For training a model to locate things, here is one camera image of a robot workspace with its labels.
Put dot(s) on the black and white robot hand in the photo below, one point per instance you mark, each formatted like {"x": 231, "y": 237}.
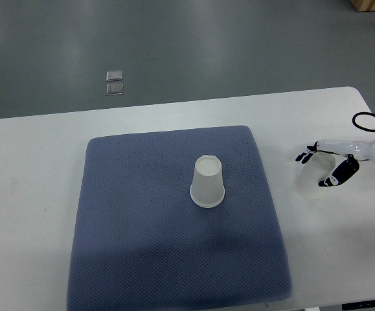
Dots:
{"x": 354, "y": 153}

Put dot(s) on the wooden furniture corner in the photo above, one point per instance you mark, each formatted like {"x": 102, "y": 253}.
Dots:
{"x": 363, "y": 5}

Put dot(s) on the black table control panel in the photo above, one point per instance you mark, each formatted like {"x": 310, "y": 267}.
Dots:
{"x": 358, "y": 305}

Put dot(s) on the white paper cup on mat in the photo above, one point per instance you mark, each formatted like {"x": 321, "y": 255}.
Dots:
{"x": 207, "y": 189}

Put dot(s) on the blue-grey textured cushion mat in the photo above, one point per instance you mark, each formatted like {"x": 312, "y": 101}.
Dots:
{"x": 141, "y": 243}

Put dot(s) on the upper metal floor plate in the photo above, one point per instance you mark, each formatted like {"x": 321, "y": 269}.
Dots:
{"x": 114, "y": 75}

